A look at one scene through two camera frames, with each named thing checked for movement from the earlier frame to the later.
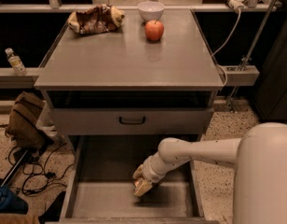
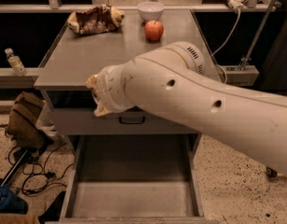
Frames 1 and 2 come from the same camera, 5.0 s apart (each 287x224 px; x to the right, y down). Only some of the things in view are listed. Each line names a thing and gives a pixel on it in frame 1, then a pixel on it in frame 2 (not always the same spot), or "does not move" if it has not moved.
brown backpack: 21,127 does not move
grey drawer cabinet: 121,93 does not move
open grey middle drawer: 99,187 does not move
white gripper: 148,171 to 102,88
